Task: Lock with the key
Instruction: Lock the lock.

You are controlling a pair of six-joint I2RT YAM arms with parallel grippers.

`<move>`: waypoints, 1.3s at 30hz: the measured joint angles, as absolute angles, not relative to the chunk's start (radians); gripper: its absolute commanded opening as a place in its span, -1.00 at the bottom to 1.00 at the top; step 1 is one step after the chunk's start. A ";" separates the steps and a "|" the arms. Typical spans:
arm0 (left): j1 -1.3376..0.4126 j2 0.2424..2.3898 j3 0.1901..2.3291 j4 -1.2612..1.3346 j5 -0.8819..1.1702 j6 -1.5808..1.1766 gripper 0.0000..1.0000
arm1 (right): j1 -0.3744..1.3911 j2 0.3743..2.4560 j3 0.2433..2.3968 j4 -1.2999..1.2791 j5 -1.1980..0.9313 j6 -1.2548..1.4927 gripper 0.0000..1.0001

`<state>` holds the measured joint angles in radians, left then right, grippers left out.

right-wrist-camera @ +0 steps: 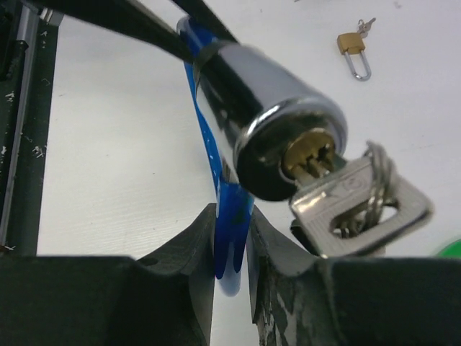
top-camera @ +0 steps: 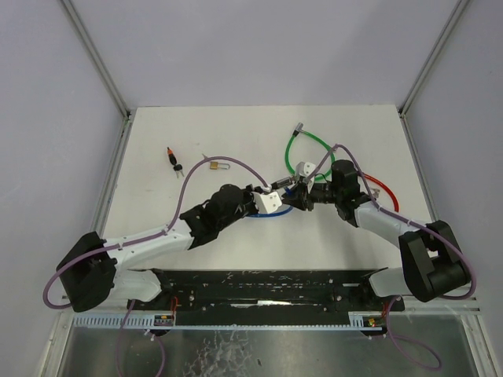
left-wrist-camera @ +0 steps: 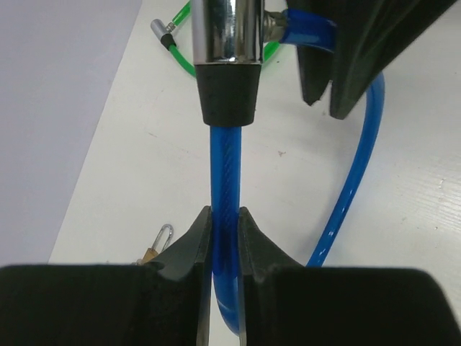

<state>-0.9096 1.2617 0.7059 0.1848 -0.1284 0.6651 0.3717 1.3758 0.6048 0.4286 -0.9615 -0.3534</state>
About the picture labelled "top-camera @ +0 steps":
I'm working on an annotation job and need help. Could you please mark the blue cable lock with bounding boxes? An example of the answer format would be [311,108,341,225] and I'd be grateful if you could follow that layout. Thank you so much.
[248,176,296,218]

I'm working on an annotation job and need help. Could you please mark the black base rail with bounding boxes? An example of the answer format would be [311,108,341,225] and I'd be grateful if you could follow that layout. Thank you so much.
[133,269,404,318]

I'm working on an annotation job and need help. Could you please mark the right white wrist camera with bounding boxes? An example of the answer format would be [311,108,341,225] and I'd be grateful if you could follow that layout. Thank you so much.
[294,162,316,182]

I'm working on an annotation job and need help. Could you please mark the green cable lock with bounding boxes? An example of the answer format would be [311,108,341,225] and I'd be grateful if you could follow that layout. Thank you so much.
[284,122,332,176]

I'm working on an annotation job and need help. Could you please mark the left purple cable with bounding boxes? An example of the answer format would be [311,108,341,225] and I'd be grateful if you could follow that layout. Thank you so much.
[42,156,276,377]

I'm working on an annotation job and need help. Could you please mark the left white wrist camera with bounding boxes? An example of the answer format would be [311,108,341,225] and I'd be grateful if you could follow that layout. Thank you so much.
[254,191,283,214]

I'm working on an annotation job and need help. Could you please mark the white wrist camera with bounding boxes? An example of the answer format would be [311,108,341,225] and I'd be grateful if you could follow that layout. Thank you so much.
[254,191,283,214]
[294,162,316,182]

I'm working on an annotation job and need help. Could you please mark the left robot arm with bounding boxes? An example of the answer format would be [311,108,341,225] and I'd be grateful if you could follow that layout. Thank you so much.
[57,185,281,313]

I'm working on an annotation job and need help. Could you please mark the black padlock keys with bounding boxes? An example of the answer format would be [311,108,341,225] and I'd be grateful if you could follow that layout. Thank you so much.
[173,164,185,178]

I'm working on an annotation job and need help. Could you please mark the brass padlock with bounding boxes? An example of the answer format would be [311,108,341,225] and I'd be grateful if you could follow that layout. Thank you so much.
[209,160,230,170]

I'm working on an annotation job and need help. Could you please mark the aluminium frame post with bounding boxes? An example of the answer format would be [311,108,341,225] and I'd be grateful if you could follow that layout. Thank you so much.
[398,0,472,118]
[58,0,130,119]

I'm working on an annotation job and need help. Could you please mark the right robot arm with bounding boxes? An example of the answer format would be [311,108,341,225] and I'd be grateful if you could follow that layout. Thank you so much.
[283,159,472,302]

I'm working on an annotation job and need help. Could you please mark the red cable lock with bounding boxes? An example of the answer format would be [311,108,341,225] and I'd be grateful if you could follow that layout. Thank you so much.
[362,174,400,212]

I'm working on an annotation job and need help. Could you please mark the right aluminium frame post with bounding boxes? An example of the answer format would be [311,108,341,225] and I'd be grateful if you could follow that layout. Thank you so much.
[398,0,472,118]

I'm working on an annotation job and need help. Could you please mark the orange black padlock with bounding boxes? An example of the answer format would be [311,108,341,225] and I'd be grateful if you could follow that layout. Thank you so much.
[167,147,178,167]

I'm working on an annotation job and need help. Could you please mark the white slotted cable duct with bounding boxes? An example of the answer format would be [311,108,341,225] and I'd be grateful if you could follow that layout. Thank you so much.
[73,307,385,331]

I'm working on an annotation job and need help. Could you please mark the left aluminium frame post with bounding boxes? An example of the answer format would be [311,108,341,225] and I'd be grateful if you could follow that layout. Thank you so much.
[58,0,130,119]

